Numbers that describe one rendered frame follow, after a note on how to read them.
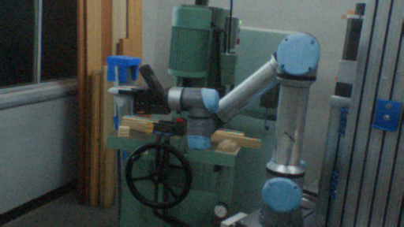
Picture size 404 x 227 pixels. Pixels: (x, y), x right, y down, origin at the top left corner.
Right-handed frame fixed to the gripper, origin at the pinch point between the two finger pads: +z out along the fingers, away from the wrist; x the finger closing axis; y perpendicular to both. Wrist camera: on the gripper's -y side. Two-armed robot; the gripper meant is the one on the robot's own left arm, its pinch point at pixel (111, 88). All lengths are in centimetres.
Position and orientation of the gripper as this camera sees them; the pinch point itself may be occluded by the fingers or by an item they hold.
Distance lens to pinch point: 167.7
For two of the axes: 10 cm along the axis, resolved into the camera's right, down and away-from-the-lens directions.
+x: 2.6, -2.1, 9.4
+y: -0.1, 9.7, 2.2
